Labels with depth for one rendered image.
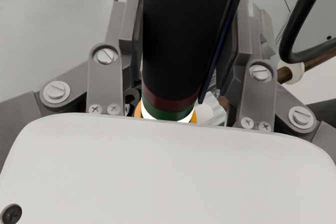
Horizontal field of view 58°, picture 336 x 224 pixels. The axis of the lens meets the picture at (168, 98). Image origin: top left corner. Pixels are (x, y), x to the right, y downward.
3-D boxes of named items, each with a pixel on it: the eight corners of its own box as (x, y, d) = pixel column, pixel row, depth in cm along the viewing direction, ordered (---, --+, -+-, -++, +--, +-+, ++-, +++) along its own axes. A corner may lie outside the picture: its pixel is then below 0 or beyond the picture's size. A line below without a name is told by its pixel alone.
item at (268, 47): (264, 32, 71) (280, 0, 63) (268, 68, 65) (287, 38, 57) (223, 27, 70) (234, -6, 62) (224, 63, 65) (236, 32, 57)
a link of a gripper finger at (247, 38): (215, 149, 13) (215, 31, 16) (290, 157, 13) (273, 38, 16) (236, 115, 10) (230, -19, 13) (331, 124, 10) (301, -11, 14)
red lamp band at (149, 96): (179, 55, 19) (182, 42, 18) (210, 96, 17) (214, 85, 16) (131, 76, 18) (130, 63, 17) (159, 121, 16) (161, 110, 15)
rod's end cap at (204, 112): (200, 109, 27) (204, 97, 25) (213, 127, 26) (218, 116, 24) (181, 119, 26) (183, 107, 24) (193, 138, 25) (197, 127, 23)
